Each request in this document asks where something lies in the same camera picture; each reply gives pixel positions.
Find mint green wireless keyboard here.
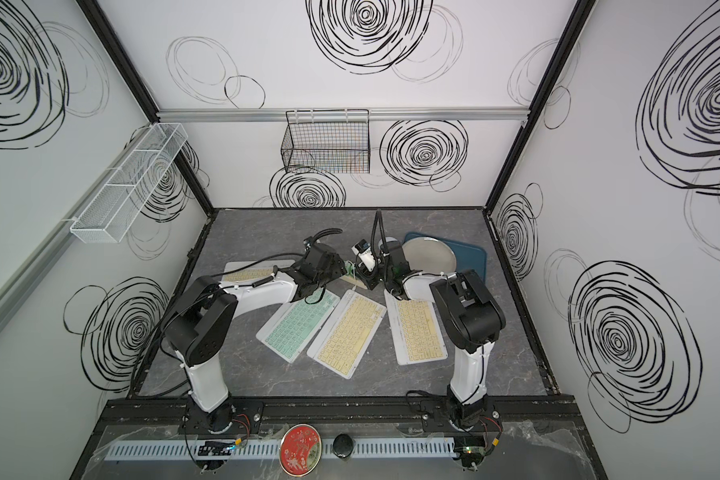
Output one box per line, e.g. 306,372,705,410
255,289,340,363

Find yellow wireless keyboard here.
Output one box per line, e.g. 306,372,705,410
307,290,387,380
384,292,448,366

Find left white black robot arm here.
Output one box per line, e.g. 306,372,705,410
164,242,346,434

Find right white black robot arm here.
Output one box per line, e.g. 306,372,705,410
352,237,506,430

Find far left yellow keyboard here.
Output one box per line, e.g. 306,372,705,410
221,259,294,287

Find grey round plate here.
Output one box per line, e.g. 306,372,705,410
402,237,458,274

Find teal tray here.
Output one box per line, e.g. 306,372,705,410
403,232,487,280

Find black round knob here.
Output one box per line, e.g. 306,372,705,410
331,433,355,460

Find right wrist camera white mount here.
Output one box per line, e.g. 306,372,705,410
352,239,377,272

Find black wire basket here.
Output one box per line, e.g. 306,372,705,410
280,109,371,174

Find white slotted cable duct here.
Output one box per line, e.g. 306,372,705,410
103,437,457,461

